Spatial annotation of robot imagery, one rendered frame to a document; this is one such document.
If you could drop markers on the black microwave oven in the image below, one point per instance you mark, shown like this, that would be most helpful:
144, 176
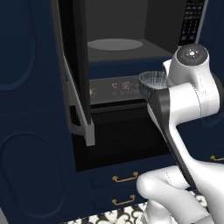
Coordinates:
163, 26

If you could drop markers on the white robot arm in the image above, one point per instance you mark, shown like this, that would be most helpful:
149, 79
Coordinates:
186, 102

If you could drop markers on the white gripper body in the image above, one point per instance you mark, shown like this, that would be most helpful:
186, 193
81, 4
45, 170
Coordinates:
167, 67

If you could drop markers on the black grey-framed microwave door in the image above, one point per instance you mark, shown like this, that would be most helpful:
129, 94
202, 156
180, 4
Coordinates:
78, 58

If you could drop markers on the navy drawer front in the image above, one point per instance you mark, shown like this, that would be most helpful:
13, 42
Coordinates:
102, 201
102, 179
201, 143

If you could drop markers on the grey microwave turntable plate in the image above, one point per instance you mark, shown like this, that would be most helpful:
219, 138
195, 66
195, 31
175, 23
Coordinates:
115, 44

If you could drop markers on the navy oval-panel cabinet door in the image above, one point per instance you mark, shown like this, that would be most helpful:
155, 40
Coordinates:
26, 52
32, 175
217, 26

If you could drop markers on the black built-in oven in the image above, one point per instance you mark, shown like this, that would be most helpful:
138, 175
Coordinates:
122, 137

